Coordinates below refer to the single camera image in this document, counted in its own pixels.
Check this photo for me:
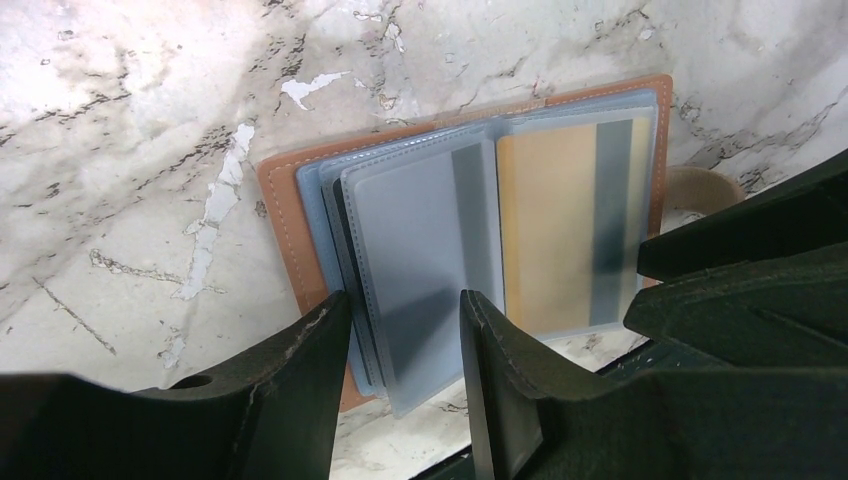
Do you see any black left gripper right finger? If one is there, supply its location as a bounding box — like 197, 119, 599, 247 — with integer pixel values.
460, 290, 847, 479

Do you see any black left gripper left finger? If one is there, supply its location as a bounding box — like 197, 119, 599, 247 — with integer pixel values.
1, 292, 351, 479

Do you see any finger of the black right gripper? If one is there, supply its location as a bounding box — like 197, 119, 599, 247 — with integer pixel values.
637, 151, 847, 281
624, 243, 847, 368

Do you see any gold card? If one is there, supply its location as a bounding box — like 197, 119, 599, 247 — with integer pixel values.
496, 115, 654, 338

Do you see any tan leather card holder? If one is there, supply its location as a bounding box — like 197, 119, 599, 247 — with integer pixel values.
256, 73, 747, 420

